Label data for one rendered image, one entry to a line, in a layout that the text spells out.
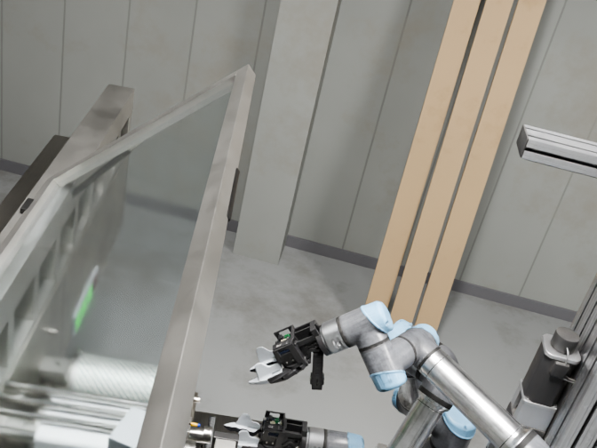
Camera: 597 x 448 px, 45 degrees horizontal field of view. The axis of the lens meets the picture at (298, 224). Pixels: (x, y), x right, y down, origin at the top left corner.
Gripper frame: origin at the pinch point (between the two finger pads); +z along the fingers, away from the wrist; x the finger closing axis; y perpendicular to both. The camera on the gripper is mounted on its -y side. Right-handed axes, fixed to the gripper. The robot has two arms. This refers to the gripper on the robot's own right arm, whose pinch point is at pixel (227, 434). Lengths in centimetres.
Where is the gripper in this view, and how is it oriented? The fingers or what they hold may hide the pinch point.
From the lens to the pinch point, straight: 196.5
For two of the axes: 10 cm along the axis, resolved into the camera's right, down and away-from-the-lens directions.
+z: -9.8, -1.8, -0.9
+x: -0.1, 4.9, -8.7
